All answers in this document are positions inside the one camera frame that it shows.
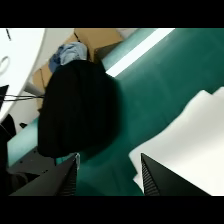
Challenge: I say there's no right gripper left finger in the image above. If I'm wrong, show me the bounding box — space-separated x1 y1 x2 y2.
11 153 79 197

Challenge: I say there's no blue garment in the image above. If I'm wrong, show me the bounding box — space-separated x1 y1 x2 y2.
48 41 89 74

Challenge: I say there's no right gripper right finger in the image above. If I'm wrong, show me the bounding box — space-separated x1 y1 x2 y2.
140 153 210 197

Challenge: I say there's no white garment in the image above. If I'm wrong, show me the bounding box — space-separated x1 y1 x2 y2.
128 86 224 197

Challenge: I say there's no black cable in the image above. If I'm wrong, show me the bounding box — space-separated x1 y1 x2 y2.
0 93 46 102

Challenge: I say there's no brown cardboard box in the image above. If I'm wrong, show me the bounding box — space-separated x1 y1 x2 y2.
31 28 125 111

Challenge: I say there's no black garment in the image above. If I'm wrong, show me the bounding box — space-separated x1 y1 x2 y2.
36 59 122 159

